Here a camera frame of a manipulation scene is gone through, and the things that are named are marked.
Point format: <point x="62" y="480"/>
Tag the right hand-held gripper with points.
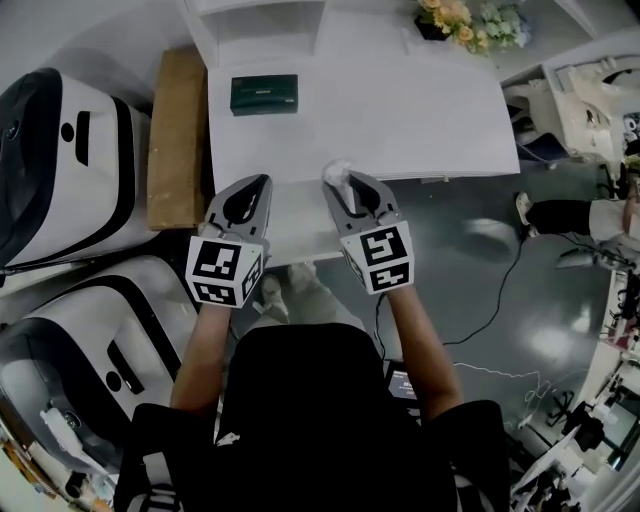
<point x="385" y="255"/>

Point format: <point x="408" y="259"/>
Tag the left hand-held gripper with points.
<point x="215" y="265"/>

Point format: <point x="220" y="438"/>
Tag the person's right forearm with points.
<point x="422" y="360"/>

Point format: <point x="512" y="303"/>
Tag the person's left forearm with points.
<point x="200" y="360"/>

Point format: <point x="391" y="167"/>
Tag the brown cardboard box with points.
<point x="175" y="150"/>

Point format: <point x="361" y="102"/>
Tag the white desk with shelves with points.
<point x="375" y="115"/>

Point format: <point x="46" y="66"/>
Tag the person's light trousers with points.
<point x="320" y="300"/>

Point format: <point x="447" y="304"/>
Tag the dark green box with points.
<point x="264" y="94"/>

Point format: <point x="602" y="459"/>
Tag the white and black robot housing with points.
<point x="65" y="165"/>
<point x="90" y="350"/>

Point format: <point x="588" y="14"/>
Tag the black device with screen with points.
<point x="402" y="385"/>

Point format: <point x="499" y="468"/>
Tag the yellow flowers in black pot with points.
<point x="450" y="20"/>

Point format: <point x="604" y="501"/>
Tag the person's black shirt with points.
<point x="310" y="425"/>

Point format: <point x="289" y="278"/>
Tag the white flowers bunch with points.
<point x="505" y="22"/>

